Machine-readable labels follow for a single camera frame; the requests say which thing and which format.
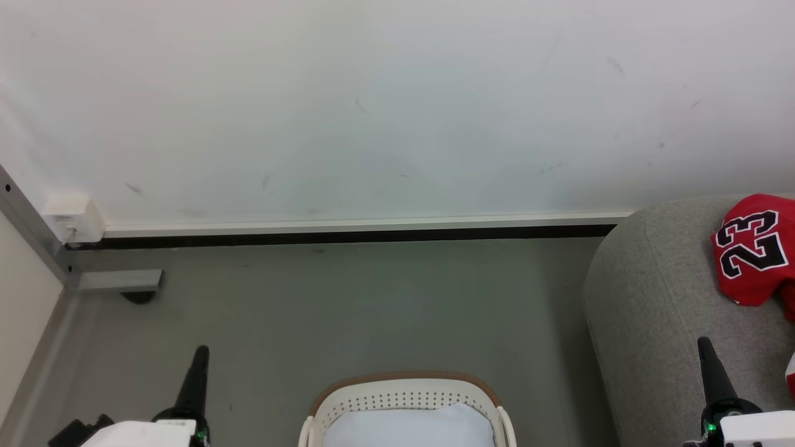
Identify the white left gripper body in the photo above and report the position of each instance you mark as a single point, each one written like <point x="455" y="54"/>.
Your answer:
<point x="140" y="434"/>

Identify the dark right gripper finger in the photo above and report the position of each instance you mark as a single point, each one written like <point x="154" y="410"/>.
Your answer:
<point x="717" y="385"/>

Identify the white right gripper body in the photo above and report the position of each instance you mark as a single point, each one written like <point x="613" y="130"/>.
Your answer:
<point x="761" y="429"/>

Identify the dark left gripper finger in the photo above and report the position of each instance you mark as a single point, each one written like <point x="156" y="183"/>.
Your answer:
<point x="194" y="388"/>

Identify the red number 23 jersey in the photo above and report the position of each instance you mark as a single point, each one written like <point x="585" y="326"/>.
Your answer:
<point x="758" y="279"/>

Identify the white perforated laundry basket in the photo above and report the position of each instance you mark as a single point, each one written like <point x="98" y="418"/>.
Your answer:
<point x="407" y="392"/>

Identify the grey fabric sofa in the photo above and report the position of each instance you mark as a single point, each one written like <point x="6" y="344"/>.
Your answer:
<point x="652" y="310"/>

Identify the beige partition panel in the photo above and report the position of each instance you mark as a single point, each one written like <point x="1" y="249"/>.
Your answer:
<point x="22" y="310"/>

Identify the white corner junction box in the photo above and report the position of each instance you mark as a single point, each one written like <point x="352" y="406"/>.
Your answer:
<point x="74" y="218"/>

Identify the pale white cloth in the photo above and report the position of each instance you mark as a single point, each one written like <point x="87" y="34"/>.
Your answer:
<point x="410" y="427"/>

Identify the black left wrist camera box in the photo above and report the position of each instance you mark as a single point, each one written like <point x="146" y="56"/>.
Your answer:
<point x="77" y="433"/>

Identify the grey metal frame post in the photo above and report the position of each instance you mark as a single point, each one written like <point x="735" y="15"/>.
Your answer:
<point x="31" y="226"/>

